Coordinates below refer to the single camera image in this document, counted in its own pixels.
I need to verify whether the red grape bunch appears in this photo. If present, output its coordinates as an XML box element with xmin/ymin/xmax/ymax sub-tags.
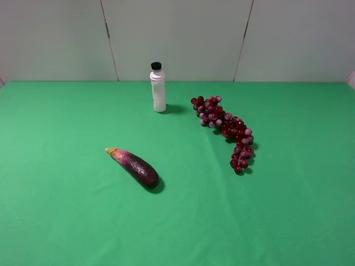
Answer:
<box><xmin>190</xmin><ymin>95</ymin><xmax>254</xmax><ymax>175</ymax></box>

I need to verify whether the purple eggplant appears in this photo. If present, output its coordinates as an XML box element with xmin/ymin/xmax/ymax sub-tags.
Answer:
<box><xmin>105</xmin><ymin>147</ymin><xmax>159</xmax><ymax>189</ymax></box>

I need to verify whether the white bottle with black cap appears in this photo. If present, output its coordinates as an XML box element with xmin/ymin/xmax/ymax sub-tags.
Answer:
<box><xmin>150</xmin><ymin>62</ymin><xmax>166</xmax><ymax>112</ymax></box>

